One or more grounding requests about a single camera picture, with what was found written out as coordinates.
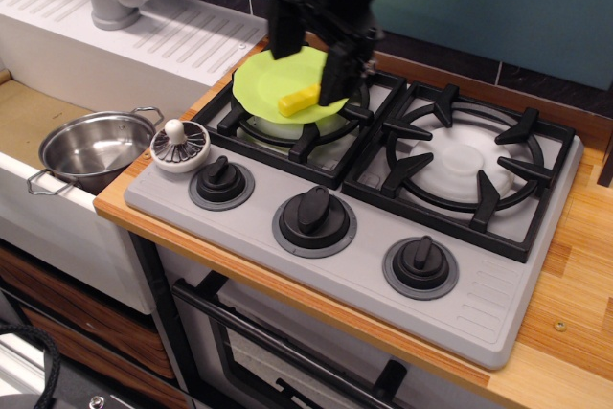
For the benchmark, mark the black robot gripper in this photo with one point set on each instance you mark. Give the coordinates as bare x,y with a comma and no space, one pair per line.
347,27

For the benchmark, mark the lime green plate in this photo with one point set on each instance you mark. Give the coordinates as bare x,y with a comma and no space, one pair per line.
262,80

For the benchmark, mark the white toy mushroom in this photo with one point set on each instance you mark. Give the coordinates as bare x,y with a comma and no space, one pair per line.
180,146

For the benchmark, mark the stainless steel pot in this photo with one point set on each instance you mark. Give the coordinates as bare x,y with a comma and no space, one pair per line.
91,151

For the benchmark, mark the white toy sink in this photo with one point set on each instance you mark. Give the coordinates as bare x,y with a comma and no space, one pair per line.
175,52

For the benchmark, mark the white left burner cap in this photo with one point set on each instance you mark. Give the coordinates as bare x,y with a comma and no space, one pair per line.
330,129

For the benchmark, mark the white burner cap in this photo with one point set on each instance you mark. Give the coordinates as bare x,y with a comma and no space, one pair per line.
459,154
330,129

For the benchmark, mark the black left burner grate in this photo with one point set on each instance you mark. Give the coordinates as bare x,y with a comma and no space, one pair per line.
325,164

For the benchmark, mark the black burner grate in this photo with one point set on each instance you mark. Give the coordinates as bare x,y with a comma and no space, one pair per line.
325,164
506,225

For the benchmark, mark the black left stove knob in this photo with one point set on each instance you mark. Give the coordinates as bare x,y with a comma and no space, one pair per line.
221,186

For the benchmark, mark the black stove knob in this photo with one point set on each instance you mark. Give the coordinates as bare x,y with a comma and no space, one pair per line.
421,269
315,224
221,186

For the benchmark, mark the black middle stove knob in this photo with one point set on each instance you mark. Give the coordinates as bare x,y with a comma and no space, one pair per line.
315,224

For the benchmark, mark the white right burner cap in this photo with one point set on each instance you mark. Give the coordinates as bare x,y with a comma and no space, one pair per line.
459,154

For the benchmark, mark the grey toy stovetop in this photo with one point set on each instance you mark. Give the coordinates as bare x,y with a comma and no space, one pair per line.
478,320

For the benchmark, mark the black right burner grate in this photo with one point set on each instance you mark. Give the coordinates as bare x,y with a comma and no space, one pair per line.
506,225

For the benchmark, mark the black right stove knob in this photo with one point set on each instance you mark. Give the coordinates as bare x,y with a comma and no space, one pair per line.
421,269

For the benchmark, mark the wooden drawer front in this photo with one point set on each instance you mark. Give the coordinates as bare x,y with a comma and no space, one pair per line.
92,329

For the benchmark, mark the black oven door handle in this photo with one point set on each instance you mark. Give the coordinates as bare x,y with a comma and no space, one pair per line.
378,397

